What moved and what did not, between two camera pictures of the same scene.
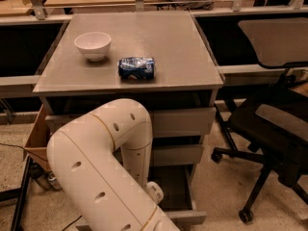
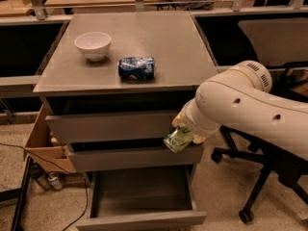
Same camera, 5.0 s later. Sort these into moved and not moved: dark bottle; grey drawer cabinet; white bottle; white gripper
Moved: white gripper
Not moved: dark bottle; white bottle; grey drawer cabinet
